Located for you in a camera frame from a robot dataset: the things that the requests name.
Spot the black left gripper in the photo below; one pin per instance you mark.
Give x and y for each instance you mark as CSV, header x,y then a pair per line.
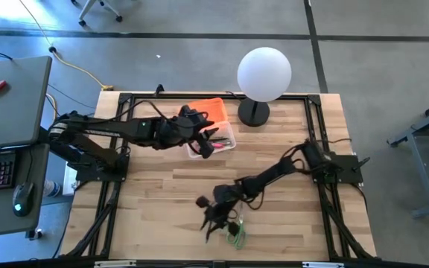
x,y
179,130

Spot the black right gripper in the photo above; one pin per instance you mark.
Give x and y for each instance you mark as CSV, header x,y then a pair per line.
x,y
223,204

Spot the orange-lidded clear pencil box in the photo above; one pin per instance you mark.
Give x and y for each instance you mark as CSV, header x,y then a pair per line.
x,y
218,108

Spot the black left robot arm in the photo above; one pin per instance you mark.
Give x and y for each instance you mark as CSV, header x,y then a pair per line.
x,y
106,130

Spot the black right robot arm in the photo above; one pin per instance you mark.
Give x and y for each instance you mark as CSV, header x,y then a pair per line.
x,y
270,175

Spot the white globe lamp black base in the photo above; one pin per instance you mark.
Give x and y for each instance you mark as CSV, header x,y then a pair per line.
x,y
263,74

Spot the office chair base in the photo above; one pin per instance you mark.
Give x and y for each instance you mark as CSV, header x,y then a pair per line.
x,y
99,7

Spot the black computer mouse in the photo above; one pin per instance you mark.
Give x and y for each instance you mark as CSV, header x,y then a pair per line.
x,y
22,199

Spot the blue-grey metal table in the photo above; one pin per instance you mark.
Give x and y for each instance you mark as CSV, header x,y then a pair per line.
x,y
423,149

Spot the black aluminium table frame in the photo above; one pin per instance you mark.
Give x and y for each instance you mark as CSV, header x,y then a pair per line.
x,y
266,96

